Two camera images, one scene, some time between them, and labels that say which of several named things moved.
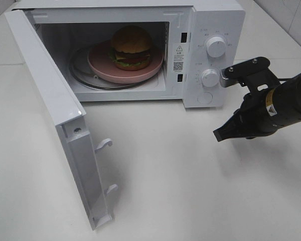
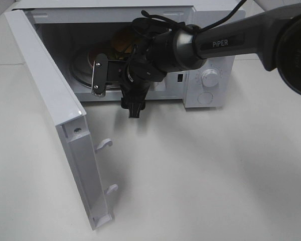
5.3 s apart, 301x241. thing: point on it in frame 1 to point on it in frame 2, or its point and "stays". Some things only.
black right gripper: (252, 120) to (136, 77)
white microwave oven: (192, 51) stays
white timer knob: (210, 78) stays
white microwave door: (74, 127) stays
